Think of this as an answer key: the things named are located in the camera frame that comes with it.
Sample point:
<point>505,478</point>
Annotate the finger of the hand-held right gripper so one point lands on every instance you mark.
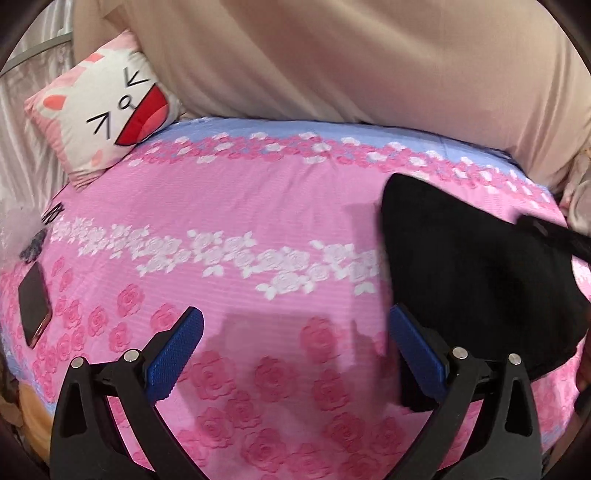
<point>563,241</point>

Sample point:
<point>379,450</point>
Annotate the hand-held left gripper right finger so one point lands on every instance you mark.
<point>415,350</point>

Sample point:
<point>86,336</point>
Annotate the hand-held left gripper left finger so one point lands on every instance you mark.
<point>178,350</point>

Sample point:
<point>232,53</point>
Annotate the black pants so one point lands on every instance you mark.
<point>461,277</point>

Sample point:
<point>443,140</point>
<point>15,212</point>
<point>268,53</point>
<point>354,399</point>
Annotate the pale floral blanket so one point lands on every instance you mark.
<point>577,194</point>

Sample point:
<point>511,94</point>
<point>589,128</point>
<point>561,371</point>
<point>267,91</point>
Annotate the black smartphone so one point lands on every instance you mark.
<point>33,304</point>

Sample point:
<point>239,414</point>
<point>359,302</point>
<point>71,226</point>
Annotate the pink rose print bedsheet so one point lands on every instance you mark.
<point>254,207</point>

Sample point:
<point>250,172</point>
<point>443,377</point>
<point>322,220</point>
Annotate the orange cloth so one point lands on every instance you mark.
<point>30,420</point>

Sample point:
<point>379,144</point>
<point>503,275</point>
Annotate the shiny grey curtain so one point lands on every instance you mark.
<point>27,152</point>

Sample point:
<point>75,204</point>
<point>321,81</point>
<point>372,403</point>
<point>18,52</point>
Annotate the cartoon cat face pillow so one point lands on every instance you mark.
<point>106,106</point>

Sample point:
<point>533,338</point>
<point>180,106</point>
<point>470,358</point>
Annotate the beige cloth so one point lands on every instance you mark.
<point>369,60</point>

